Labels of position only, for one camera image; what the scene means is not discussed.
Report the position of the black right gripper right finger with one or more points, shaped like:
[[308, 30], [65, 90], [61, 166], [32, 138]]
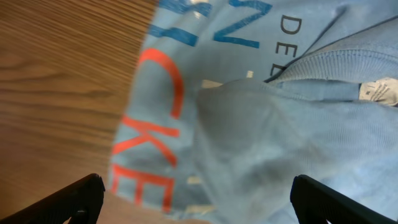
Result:
[[316, 203]]

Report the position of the light blue printed t-shirt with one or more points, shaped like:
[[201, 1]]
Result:
[[233, 99]]

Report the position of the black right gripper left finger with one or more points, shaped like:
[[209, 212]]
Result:
[[77, 203]]

